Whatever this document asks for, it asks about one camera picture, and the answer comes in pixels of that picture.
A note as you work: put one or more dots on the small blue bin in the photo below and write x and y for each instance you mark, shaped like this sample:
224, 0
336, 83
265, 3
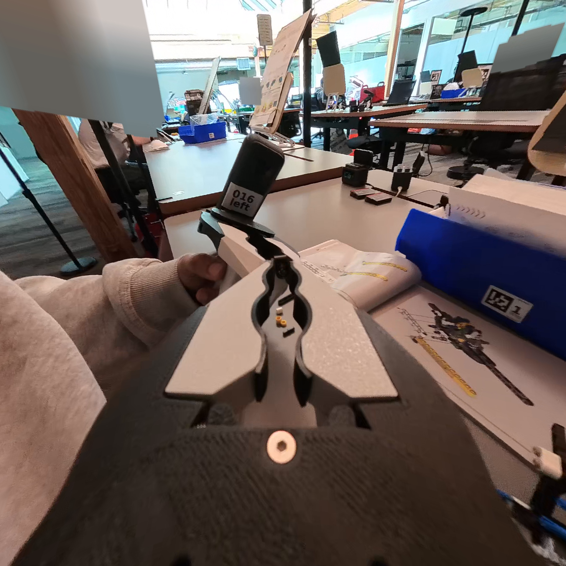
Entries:
201, 132

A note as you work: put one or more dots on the propped display booklet stand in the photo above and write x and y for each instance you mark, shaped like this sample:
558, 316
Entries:
278, 79

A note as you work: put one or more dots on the blue plastic bin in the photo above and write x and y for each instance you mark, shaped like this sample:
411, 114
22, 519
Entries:
464, 269

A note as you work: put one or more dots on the black battery charger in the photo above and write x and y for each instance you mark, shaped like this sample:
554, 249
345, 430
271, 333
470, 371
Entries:
356, 170

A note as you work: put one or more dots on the lego instruction booklet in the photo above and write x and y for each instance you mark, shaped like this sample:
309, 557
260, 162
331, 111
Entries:
521, 367

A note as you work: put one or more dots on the black pole stand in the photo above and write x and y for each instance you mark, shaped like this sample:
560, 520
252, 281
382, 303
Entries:
79, 265

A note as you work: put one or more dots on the black vertical pole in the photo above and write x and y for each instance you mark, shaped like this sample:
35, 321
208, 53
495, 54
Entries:
307, 66

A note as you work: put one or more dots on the person's left hand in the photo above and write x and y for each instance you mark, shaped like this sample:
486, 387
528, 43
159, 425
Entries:
199, 272

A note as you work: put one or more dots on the white cardboard box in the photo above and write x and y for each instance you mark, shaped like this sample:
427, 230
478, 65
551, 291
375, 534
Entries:
508, 208

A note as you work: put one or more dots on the black floor lamp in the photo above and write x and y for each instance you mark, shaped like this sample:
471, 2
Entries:
473, 11

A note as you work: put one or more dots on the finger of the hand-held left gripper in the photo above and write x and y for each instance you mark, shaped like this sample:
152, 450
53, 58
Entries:
238, 261
289, 252

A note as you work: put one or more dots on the person's left forearm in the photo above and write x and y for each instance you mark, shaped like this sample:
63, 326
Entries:
66, 353

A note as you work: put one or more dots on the black camera battery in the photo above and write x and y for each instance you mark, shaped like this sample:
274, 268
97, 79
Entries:
378, 199
361, 193

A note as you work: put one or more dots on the black beige sign stand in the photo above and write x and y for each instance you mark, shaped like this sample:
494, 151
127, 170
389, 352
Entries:
468, 66
332, 66

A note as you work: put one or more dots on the wooden post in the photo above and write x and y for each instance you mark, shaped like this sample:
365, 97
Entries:
75, 177

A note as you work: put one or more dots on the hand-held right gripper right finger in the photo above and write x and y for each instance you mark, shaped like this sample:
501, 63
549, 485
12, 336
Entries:
345, 353

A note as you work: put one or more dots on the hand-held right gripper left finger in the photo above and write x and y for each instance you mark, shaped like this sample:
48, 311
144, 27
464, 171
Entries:
212, 349

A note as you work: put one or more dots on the grey office desk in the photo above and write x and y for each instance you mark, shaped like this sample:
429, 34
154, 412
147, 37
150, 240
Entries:
464, 120
199, 172
367, 112

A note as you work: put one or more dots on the partly built lego model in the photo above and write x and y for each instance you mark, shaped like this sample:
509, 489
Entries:
546, 462

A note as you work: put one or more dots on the black white plug charger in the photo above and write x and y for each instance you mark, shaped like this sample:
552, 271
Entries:
402, 177

